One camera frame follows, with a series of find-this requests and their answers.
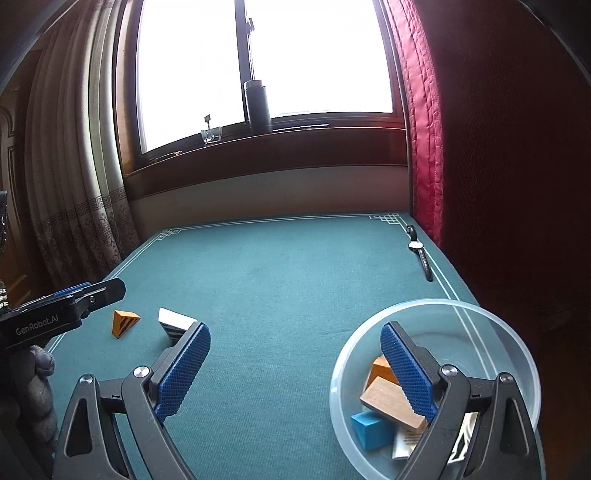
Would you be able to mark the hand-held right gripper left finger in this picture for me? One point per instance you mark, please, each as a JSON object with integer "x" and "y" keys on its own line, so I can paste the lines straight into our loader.
{"x": 184, "y": 369}

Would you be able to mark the person's left forearm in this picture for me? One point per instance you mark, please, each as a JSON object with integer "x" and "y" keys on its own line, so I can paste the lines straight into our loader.
{"x": 27, "y": 438}

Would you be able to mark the white striped wedge block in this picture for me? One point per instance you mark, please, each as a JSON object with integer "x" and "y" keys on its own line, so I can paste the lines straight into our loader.
{"x": 173, "y": 321}
{"x": 464, "y": 443}

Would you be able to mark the red quilted curtain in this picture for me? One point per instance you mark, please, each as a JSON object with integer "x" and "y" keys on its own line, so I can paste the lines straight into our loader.
{"x": 425, "y": 115}

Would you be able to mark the white charger plug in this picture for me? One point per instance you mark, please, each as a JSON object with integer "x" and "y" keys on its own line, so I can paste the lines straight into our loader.
{"x": 406, "y": 443}

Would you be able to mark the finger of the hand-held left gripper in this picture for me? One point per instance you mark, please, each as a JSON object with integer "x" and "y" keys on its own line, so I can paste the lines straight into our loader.
{"x": 106, "y": 293}
{"x": 71, "y": 290}

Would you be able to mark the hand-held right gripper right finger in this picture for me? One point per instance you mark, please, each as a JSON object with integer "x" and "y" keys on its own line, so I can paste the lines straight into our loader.
{"x": 408, "y": 374}

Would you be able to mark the orange striped wedge block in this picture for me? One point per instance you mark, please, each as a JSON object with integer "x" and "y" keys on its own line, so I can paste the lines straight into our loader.
{"x": 381, "y": 371}
{"x": 122, "y": 325}

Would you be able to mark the natural wooden block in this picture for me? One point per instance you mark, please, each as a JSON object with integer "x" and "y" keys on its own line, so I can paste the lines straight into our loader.
{"x": 388, "y": 401}

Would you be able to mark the blue block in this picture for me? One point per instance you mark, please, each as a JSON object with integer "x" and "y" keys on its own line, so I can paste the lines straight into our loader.
{"x": 369, "y": 429}

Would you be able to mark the dark bottle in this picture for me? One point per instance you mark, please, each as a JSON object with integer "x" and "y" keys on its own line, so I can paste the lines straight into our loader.
{"x": 257, "y": 108}

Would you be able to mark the clear plastic bowl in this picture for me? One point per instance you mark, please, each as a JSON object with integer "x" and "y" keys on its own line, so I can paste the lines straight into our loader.
{"x": 489, "y": 332}

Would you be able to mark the person's left hand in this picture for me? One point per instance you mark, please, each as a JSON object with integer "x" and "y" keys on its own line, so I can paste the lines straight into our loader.
{"x": 39, "y": 369}

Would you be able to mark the wooden window frame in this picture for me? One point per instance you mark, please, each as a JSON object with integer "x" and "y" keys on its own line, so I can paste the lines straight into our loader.
{"x": 277, "y": 147}

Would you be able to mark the clear drinking glass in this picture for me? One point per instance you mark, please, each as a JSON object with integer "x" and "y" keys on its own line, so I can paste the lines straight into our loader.
{"x": 212, "y": 136}

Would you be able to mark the beige patterned curtain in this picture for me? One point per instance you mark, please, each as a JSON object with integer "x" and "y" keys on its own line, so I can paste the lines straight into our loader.
{"x": 78, "y": 184}

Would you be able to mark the green table mat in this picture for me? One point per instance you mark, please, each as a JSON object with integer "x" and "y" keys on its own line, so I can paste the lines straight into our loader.
{"x": 286, "y": 277}

